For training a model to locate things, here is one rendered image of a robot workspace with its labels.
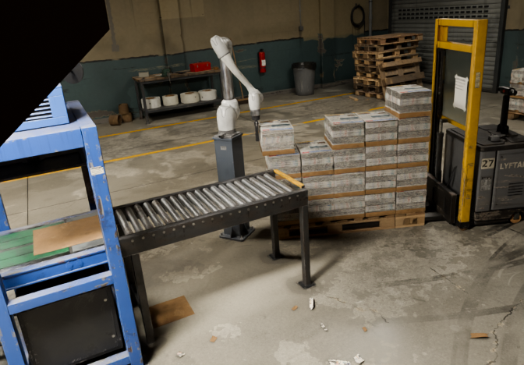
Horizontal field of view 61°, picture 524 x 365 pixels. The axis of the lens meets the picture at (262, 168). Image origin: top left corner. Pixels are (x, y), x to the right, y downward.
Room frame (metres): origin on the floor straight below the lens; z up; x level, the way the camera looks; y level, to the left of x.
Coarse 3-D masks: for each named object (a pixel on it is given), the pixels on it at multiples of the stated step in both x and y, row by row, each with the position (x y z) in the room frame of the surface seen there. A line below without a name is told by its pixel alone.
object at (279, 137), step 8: (264, 128) 3.81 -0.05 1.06; (272, 128) 3.79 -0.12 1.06; (280, 128) 3.78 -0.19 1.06; (288, 128) 3.77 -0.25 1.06; (264, 136) 3.73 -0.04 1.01; (272, 136) 3.74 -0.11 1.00; (280, 136) 3.74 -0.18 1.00; (288, 136) 3.74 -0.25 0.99; (264, 144) 3.73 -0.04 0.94; (272, 144) 3.74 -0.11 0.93; (280, 144) 3.74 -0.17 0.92; (288, 144) 3.75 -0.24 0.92
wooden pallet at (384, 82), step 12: (408, 60) 9.96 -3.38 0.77; (420, 60) 10.13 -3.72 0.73; (384, 72) 9.68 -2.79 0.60; (396, 72) 9.87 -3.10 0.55; (408, 72) 10.03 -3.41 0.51; (420, 72) 10.03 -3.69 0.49; (384, 84) 9.49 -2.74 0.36; (408, 84) 9.92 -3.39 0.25; (420, 84) 10.07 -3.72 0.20; (384, 96) 9.49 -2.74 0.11
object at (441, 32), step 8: (440, 32) 4.37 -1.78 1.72; (440, 40) 4.37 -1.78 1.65; (440, 56) 4.35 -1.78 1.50; (440, 64) 4.35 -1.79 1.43; (440, 72) 4.29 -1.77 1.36; (432, 80) 4.36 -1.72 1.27; (440, 80) 4.29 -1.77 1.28; (432, 88) 4.35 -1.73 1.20; (440, 88) 4.29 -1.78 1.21; (432, 96) 4.34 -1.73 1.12; (440, 96) 4.32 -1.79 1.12; (432, 104) 4.33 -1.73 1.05; (440, 104) 4.31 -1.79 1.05; (432, 112) 4.33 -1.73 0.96; (432, 120) 4.33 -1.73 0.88; (432, 128) 4.34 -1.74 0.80; (432, 136) 4.33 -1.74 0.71; (432, 144) 4.32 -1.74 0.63; (432, 152) 4.31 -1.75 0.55; (432, 160) 4.30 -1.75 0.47; (432, 168) 4.30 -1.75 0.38
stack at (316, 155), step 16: (304, 144) 4.01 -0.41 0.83; (320, 144) 3.97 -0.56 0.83; (272, 160) 3.73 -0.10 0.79; (288, 160) 3.73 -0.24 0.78; (304, 160) 3.75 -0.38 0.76; (320, 160) 3.76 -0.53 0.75; (336, 160) 3.77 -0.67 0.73; (352, 160) 3.77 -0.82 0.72; (368, 160) 3.78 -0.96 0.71; (384, 160) 3.78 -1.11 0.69; (320, 176) 3.75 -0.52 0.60; (336, 176) 3.76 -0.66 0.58; (352, 176) 3.76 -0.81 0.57; (368, 176) 3.78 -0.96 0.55; (384, 176) 3.79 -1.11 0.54; (320, 192) 3.75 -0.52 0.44; (336, 192) 3.76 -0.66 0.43; (320, 208) 3.76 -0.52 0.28; (336, 208) 3.76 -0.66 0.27; (352, 208) 3.77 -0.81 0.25; (368, 208) 3.78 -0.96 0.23; (384, 208) 3.79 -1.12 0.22; (320, 224) 3.76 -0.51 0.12; (336, 224) 3.76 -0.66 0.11; (384, 224) 3.78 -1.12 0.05
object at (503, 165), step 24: (456, 144) 4.10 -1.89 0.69; (480, 144) 3.74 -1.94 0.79; (504, 144) 3.70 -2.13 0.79; (456, 168) 4.06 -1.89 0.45; (480, 168) 3.68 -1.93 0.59; (504, 168) 3.69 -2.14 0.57; (456, 192) 4.03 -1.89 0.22; (480, 192) 3.68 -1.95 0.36; (504, 192) 3.69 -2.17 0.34; (480, 216) 3.67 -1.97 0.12; (504, 216) 3.68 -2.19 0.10
